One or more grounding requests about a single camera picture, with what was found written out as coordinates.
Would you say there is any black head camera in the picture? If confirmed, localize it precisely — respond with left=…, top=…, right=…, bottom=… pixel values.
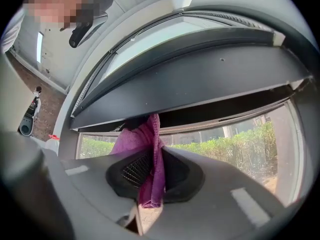
left=68, top=8, right=108, bottom=49

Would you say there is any person's head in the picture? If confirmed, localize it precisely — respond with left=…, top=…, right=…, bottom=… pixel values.
left=22, top=0, right=115, bottom=31

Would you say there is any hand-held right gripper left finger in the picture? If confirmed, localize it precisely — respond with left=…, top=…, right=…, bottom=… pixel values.
left=59, top=146, right=155, bottom=229

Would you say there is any purple cloth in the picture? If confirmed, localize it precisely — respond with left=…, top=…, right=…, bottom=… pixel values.
left=109, top=113, right=167, bottom=209

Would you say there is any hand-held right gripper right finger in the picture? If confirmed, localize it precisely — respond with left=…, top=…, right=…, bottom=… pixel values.
left=136, top=145, right=297, bottom=240

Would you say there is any green hedge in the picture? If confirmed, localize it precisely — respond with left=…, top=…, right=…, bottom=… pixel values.
left=79, top=121, right=278, bottom=185

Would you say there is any grey shirt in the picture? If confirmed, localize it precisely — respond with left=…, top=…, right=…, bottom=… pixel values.
left=1, top=8, right=26, bottom=52

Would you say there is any ceiling light panel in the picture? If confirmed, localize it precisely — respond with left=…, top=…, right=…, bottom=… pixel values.
left=36, top=31, right=44, bottom=64

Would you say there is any clear plastic bottle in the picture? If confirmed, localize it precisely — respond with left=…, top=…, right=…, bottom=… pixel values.
left=44, top=133, right=61, bottom=151

